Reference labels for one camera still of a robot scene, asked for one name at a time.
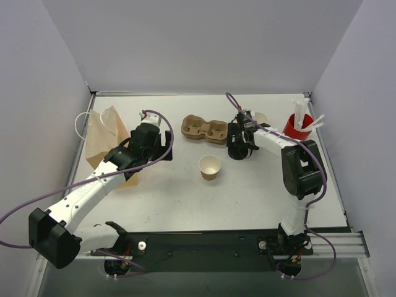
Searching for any purple cable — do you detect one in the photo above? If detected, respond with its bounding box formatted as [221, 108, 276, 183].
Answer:
[0, 109, 173, 249]
[225, 92, 337, 281]

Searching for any brown paper bag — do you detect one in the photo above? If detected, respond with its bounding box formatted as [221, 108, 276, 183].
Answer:
[85, 106, 129, 169]

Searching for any brown paper coffee cup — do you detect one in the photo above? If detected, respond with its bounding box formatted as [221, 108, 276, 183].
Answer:
[199, 155, 221, 181]

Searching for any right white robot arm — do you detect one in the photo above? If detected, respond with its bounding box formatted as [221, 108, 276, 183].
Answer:
[226, 110, 327, 236]

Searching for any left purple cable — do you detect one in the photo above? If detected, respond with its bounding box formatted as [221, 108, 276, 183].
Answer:
[0, 109, 173, 249]

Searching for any brown cardboard cup carrier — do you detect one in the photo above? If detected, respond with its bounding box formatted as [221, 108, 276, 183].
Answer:
[181, 114, 228, 145]

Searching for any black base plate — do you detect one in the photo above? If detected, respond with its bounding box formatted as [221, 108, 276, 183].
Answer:
[94, 229, 313, 273]

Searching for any black plastic cup lid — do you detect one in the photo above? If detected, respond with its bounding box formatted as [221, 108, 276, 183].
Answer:
[228, 146, 253, 161]

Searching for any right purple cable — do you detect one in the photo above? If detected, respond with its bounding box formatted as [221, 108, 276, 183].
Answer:
[225, 92, 337, 281]

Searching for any red cylindrical straw holder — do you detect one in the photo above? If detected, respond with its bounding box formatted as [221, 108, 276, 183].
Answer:
[283, 114, 314, 141]

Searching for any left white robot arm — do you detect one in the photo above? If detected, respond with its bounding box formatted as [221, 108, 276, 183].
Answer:
[28, 110, 174, 269]

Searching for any stack of paper cups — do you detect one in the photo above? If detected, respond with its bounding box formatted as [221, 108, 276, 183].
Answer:
[253, 111, 269, 127]

